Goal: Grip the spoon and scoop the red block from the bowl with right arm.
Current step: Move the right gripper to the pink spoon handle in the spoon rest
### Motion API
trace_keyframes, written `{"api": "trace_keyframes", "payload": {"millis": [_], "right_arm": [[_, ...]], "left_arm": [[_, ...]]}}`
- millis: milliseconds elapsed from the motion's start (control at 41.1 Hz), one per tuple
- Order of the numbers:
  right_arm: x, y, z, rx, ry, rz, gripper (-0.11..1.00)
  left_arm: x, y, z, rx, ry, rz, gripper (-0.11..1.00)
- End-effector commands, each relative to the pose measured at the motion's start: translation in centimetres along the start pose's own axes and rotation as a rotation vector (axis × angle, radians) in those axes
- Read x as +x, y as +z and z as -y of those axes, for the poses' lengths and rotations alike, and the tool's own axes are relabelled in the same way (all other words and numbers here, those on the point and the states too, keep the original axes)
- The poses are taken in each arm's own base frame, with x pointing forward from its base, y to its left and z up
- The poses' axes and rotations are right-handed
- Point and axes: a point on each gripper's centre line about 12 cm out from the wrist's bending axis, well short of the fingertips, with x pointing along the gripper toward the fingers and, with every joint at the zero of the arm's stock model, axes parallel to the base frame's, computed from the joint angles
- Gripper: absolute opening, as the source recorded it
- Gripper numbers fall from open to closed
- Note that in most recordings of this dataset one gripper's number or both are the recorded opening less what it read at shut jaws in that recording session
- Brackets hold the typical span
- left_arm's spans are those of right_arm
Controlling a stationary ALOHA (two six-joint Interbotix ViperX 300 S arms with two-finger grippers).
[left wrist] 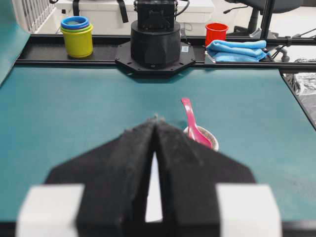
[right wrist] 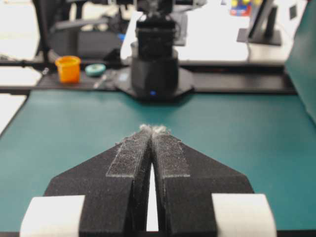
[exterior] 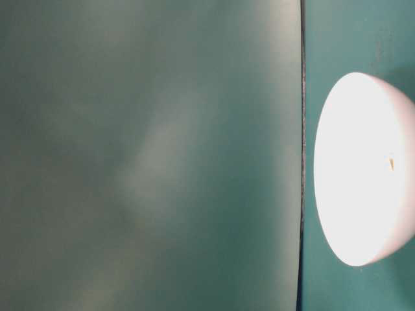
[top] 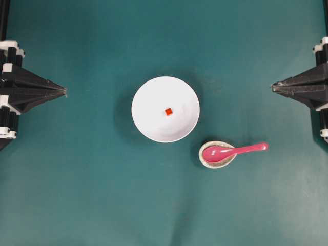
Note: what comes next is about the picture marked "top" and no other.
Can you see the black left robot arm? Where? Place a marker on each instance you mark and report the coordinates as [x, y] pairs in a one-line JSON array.
[[4, 23]]

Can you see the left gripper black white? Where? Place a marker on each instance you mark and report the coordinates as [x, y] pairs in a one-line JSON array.
[[14, 100]]

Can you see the small speckled ceramic dish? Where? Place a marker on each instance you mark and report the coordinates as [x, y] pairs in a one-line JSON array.
[[215, 165]]

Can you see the white round bowl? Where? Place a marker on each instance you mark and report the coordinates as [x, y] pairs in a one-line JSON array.
[[156, 95]]

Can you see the pink plastic spoon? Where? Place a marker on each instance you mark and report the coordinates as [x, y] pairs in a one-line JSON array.
[[217, 153]]

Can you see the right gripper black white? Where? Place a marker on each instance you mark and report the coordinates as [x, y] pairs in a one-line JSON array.
[[313, 97]]

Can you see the small red block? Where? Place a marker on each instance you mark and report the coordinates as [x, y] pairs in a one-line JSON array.
[[168, 111]]

